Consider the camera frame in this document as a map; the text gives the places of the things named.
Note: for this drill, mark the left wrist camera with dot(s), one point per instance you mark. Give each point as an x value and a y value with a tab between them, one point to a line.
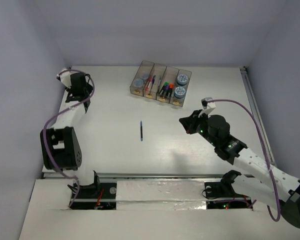
64	76

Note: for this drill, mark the foil covered front board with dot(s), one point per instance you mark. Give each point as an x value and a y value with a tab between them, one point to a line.
166	195

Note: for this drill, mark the orange highlighter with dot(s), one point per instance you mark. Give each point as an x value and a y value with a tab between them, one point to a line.
170	90

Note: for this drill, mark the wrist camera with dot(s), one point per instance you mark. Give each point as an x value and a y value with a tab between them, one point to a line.
208	106
64	76

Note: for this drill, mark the clear blue pen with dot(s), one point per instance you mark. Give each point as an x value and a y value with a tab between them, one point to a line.
141	131

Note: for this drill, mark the paperclip jar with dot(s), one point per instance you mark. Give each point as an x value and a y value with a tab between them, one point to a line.
138	83
144	75

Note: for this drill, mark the pink gel pen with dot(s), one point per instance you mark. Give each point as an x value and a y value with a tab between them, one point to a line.
148	84

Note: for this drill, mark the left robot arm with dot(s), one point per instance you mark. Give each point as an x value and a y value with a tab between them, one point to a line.
60	146

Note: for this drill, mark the clear drawer bin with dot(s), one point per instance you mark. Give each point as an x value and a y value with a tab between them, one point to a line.
180	102
158	70
169	76
144	66

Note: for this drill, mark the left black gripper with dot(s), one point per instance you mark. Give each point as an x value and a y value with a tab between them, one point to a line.
75	94

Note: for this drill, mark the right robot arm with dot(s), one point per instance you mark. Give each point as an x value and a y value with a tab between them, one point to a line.
272	187

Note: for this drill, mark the blue capped pen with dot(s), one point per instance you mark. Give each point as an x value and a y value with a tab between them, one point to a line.
152	83

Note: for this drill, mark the purple highlighter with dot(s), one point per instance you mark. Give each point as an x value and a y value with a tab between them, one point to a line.
166	90

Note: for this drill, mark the green highlighter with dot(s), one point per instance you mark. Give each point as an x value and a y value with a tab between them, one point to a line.
163	87

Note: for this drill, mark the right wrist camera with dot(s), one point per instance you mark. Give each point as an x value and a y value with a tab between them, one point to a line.
208	106

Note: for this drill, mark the right aluminium rail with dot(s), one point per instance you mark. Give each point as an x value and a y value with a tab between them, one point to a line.
256	113

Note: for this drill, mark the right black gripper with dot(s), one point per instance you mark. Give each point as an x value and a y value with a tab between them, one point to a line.
189	122

